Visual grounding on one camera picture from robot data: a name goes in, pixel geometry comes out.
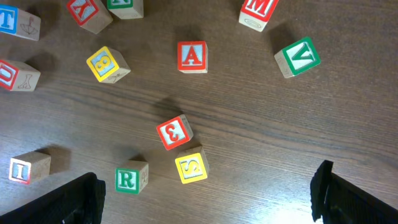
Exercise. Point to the green N block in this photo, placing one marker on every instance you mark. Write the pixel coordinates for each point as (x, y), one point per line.
(126, 9)

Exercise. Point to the yellow 8 block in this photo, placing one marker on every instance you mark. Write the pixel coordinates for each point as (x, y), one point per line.
(108, 65)

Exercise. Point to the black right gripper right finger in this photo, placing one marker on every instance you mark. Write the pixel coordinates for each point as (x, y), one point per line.
(337, 201)

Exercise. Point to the red M block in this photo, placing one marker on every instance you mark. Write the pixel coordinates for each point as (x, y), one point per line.
(255, 14)

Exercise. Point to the green V block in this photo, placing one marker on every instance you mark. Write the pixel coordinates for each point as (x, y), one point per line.
(297, 58)

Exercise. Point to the green R block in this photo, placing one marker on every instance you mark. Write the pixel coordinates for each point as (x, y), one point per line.
(132, 177)

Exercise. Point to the red Y tilted block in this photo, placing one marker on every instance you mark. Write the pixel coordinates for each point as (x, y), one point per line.
(91, 15)

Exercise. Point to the red I block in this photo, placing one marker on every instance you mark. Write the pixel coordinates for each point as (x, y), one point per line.
(29, 167)

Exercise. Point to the red A block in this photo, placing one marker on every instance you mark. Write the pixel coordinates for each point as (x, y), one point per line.
(192, 57)

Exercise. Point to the yellow S block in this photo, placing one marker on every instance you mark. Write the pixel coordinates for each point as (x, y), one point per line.
(192, 165)

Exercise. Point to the red U block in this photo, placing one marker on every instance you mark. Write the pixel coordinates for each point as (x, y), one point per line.
(18, 76)

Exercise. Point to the blue T block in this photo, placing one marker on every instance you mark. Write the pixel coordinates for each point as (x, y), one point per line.
(20, 23)

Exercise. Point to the red 3 block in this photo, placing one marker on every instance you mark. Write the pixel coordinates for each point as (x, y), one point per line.
(175, 132)

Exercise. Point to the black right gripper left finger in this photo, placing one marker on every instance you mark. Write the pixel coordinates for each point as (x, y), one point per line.
(79, 201)

